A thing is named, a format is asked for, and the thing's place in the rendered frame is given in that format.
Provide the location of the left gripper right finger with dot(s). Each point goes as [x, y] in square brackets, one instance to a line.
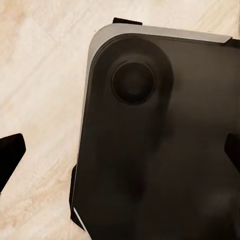
[232, 149]

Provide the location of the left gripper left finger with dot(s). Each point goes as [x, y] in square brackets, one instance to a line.
[12, 149]

